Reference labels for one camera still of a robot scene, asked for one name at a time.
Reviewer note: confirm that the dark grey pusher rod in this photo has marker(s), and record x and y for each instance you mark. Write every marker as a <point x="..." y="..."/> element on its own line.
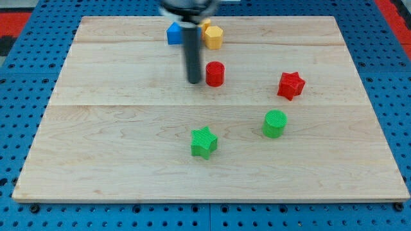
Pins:
<point x="191" y="35"/>

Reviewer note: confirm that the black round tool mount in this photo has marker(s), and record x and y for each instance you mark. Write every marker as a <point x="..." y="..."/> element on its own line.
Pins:
<point x="188" y="10"/>

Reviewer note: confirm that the red cylinder block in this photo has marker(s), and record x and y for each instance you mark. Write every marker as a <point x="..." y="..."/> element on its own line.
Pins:
<point x="215" y="74"/>

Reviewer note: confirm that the green star block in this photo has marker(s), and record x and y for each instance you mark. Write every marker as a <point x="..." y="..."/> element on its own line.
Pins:
<point x="203" y="143"/>

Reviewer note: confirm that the red star block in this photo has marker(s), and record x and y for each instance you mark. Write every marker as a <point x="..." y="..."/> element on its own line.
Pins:
<point x="290" y="85"/>

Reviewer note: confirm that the blue block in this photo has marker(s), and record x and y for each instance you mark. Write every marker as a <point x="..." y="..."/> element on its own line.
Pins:
<point x="174" y="34"/>

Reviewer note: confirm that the yellow block behind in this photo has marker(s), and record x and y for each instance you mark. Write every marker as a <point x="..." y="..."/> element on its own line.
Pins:
<point x="204" y="24"/>

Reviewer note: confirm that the yellow hexagon block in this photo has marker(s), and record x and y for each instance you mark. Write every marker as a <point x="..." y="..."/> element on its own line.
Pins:
<point x="213" y="37"/>

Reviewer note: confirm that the light wooden board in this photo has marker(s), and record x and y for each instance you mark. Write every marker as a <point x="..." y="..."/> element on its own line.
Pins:
<point x="291" y="123"/>

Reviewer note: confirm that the green cylinder block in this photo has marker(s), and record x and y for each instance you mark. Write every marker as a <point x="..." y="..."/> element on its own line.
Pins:
<point x="274" y="124"/>

